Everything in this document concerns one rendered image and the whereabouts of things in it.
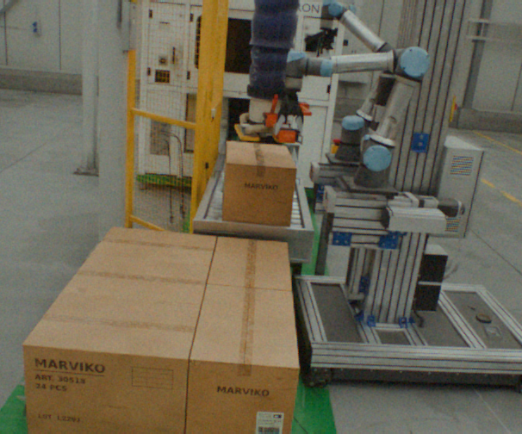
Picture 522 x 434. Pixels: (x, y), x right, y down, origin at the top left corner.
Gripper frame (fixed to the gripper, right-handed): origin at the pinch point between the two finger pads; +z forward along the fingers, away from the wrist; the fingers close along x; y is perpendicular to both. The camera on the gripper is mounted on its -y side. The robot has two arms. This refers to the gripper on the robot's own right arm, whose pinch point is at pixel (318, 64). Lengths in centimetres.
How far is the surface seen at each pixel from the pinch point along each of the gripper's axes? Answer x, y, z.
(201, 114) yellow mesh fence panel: 52, -67, 43
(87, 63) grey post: 266, -197, 34
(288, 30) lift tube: -31.3, -21.6, -16.6
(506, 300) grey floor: 18, 161, 152
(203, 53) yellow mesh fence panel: 52, -68, 3
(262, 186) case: -21, -27, 69
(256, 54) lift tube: -28.7, -36.9, -3.2
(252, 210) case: -21, -31, 84
